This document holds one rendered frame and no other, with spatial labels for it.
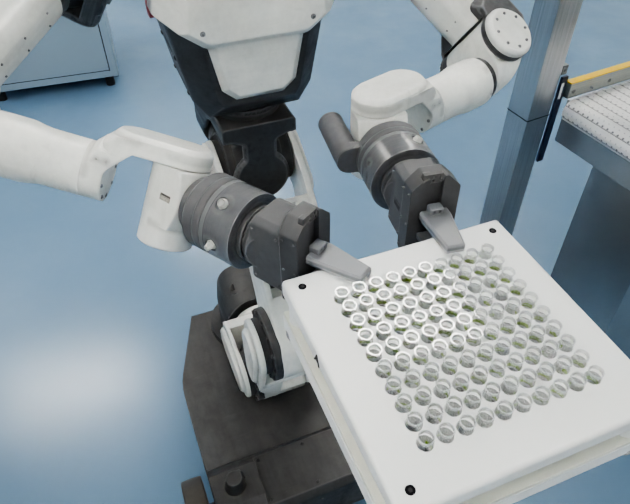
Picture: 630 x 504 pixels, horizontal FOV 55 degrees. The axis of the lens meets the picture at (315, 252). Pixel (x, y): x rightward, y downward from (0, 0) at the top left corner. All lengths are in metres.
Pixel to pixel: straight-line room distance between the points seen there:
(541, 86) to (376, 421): 0.93
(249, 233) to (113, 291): 1.57
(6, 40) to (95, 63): 2.47
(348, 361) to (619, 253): 1.10
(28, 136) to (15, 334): 1.46
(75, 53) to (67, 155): 2.55
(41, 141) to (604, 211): 1.20
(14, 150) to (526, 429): 0.57
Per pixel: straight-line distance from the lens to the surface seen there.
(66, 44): 3.24
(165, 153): 0.68
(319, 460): 1.47
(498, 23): 0.95
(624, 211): 1.49
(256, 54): 0.94
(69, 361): 2.00
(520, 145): 1.36
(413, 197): 0.64
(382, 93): 0.78
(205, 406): 1.60
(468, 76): 0.91
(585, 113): 1.34
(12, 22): 0.82
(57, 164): 0.71
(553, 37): 1.25
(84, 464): 1.79
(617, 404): 0.55
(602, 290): 1.62
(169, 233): 0.70
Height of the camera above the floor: 1.50
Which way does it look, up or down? 43 degrees down
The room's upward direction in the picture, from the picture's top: straight up
